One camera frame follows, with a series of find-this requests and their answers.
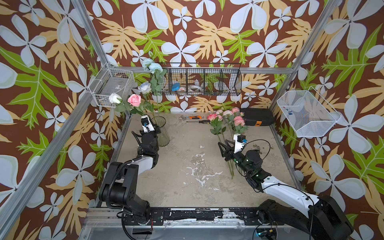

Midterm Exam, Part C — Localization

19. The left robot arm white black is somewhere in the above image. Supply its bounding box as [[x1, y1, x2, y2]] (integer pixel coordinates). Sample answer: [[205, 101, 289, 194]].
[[99, 131, 159, 224]]

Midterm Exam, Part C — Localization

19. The black yellow screwdriver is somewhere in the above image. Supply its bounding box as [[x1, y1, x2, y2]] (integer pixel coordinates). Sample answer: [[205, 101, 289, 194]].
[[187, 120, 211, 124]]

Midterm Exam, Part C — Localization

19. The single pink rose stem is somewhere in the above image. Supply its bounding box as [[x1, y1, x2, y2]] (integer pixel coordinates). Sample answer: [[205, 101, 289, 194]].
[[216, 110, 224, 121]]

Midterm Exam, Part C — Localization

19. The clear ribbed glass vase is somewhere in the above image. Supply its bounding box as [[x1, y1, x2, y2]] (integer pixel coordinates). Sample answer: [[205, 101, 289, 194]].
[[152, 116, 170, 147]]

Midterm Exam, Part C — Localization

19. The pink rose cluster stem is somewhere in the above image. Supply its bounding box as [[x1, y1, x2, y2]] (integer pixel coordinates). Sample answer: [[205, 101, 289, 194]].
[[231, 107, 243, 117]]

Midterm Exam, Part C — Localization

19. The black wire wall basket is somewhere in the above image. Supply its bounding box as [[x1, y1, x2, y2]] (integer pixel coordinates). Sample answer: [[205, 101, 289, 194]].
[[161, 63, 243, 96]]

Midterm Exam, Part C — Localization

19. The white wire basket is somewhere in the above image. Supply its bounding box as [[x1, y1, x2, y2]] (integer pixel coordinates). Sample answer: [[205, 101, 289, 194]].
[[277, 87, 342, 138], [89, 65, 136, 108]]

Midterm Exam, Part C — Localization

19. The pink rose bunch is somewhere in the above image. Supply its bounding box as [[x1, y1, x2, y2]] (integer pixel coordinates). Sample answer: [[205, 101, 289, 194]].
[[233, 116, 248, 134]]

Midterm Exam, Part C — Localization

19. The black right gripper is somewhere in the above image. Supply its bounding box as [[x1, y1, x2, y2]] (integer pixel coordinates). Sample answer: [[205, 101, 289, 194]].
[[218, 139, 251, 177]]

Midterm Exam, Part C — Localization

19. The white wire basket left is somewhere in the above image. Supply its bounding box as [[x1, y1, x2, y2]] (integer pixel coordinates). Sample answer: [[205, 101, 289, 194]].
[[89, 65, 136, 108]]

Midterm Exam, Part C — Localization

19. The pale pink carnation stem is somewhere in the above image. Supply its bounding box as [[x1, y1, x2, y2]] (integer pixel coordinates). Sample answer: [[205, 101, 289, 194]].
[[223, 110, 235, 179]]

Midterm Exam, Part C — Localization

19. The pale blue rose stem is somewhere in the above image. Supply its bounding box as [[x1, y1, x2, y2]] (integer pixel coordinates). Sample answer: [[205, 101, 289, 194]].
[[138, 82, 155, 117]]

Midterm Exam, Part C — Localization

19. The black zip case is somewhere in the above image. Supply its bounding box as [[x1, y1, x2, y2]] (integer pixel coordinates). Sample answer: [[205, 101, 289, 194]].
[[241, 108, 275, 126]]

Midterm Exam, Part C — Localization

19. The light blue flower stem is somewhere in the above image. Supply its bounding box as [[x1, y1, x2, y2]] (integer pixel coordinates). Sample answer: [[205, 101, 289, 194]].
[[140, 51, 168, 118]]

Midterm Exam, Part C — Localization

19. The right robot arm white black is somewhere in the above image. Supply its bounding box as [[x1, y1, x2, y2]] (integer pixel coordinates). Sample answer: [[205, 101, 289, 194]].
[[218, 134, 354, 240]]

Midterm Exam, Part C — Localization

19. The white wire basket right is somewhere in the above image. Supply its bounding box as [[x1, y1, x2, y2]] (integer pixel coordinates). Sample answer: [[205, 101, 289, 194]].
[[277, 87, 342, 138]]

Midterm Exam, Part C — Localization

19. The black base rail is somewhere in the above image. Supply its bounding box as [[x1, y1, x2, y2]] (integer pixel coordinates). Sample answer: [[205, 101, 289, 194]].
[[122, 206, 286, 226]]

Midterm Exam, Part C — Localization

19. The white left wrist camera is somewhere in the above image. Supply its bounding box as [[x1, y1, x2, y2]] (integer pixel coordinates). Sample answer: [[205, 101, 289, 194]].
[[141, 115, 155, 134]]

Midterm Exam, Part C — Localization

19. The white rose stem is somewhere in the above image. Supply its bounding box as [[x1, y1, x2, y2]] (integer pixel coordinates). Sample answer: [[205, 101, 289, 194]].
[[109, 93, 126, 113]]

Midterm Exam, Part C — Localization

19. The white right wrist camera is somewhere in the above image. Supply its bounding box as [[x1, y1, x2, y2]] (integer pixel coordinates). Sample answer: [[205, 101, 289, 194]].
[[233, 134, 248, 154]]

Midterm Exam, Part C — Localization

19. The orange black adjustable wrench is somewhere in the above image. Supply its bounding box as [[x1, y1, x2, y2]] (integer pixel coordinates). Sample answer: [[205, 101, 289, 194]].
[[179, 116, 204, 121]]

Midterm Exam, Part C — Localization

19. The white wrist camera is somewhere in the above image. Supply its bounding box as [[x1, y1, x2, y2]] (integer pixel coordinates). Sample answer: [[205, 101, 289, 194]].
[[141, 115, 155, 134], [233, 134, 248, 154]]

